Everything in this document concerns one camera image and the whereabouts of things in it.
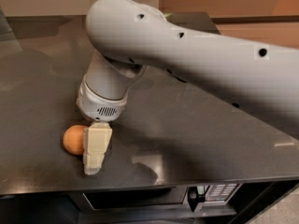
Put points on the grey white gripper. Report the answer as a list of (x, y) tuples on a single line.
[(99, 108)]

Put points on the orange fruit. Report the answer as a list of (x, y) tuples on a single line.
[(73, 139)]

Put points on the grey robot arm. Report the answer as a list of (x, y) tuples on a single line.
[(128, 37)]

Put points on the microwave oven under counter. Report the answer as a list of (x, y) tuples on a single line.
[(191, 197)]

